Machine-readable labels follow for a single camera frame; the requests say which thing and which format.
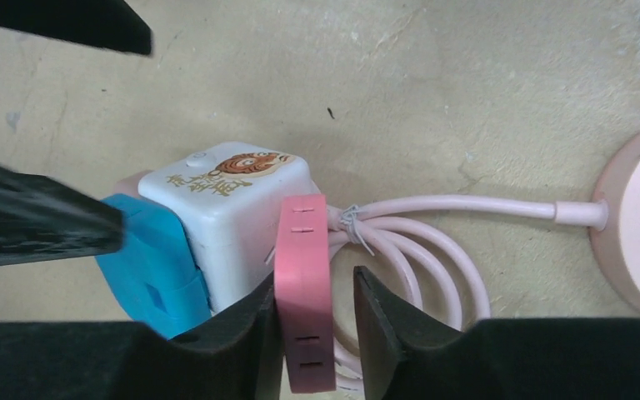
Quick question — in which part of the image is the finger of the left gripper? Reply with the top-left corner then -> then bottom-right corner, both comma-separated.
0,166 -> 124,267
0,0 -> 153,56

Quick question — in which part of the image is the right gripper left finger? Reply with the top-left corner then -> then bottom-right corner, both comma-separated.
0,277 -> 283,399

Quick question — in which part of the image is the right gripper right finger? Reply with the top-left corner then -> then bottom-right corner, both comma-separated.
353,267 -> 640,399

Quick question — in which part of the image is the blue plug adapter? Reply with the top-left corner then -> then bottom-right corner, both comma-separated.
95,193 -> 211,338

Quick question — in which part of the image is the pink plug adapter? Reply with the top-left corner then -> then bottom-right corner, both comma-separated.
273,194 -> 336,393

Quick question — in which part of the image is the white cube power socket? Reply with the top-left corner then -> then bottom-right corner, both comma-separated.
137,142 -> 319,313

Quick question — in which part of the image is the pink coiled power cord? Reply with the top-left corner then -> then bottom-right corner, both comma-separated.
326,194 -> 610,400

